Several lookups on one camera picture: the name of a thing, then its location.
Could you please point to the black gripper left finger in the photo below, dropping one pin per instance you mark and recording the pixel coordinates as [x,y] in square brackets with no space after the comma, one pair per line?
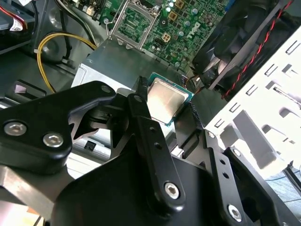
[35,141]

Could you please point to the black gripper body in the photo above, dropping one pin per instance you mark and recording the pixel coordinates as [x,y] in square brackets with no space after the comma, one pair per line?
[113,195]

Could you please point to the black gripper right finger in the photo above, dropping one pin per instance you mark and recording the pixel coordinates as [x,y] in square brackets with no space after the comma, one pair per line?
[218,169]

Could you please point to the silver CPU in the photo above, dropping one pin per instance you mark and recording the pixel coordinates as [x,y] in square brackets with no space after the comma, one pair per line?
[164,101]

